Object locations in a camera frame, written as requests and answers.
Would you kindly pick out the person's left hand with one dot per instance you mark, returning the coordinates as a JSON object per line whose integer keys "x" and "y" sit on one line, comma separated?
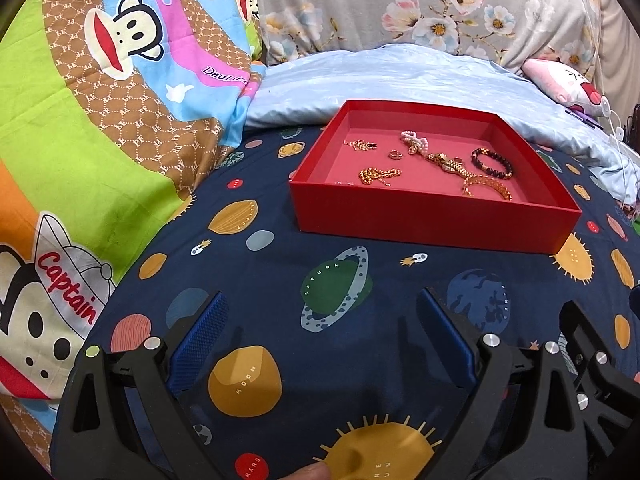
{"x": 310, "y": 472}

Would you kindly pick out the purple flat item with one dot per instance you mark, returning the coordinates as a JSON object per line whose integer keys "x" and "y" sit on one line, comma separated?
{"x": 585, "y": 116}

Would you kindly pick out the cartoon monkey blanket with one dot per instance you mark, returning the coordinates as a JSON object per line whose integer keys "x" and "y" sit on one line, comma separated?
{"x": 100, "y": 135}

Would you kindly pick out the gold watch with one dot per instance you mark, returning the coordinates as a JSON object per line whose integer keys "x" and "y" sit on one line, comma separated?
{"x": 445, "y": 161}

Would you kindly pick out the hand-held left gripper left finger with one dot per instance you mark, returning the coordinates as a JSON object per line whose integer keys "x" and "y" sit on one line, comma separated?
{"x": 200, "y": 335}

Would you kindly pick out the beige curtain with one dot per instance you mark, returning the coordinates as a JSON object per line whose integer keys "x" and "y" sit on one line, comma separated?
{"x": 620, "y": 35}

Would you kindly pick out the navy planet print blanket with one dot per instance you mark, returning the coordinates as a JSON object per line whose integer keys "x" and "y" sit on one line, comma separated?
{"x": 280, "y": 285}

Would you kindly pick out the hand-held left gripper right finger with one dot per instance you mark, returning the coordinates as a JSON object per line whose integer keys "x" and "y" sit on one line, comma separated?
{"x": 445, "y": 340}

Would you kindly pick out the pink plush pillow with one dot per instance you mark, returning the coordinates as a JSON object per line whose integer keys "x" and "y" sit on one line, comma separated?
{"x": 555, "y": 80}

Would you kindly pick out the floral grey pillow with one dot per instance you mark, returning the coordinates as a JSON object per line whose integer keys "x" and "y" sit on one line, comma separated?
{"x": 375, "y": 0}

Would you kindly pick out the gold bangle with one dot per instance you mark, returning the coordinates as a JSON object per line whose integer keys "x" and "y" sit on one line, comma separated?
{"x": 492, "y": 185}

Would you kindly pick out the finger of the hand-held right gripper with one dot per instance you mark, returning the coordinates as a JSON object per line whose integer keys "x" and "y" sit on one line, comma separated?
{"x": 600, "y": 375}

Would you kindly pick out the red tray box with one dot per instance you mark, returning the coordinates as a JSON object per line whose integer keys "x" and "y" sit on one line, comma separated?
{"x": 425, "y": 220}

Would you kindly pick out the light blue quilt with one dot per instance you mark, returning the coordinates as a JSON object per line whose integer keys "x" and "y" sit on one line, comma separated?
{"x": 400, "y": 75}

